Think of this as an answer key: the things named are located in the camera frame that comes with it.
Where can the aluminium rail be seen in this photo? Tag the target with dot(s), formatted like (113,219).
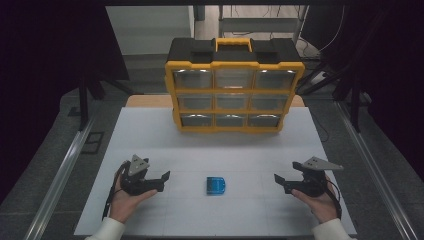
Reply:
(376,173)
(56,190)

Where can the yellow black organizer cabinet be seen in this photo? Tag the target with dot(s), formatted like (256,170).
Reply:
(233,65)

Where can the white table sheet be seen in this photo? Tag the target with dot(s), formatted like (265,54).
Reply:
(240,213)

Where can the dark curtain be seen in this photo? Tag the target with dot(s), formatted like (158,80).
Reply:
(396,83)
(43,66)

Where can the person's right hand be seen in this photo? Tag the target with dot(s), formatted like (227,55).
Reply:
(323,208)

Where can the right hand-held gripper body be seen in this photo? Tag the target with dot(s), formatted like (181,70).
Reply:
(313,183)

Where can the grey metal shelf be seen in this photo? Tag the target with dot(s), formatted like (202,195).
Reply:
(258,24)

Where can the blue plastic case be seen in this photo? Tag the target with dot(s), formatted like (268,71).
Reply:
(216,185)

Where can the person's left hand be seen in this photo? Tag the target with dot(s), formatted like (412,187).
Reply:
(123,205)

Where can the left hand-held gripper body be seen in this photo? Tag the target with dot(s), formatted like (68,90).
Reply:
(133,183)

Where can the grid of clear drawers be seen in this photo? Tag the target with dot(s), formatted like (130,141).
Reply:
(233,78)

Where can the black metal stand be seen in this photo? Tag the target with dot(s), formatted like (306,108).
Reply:
(83,106)
(355,100)

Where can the transparent plastic drawer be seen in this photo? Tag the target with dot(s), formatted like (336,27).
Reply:
(196,120)

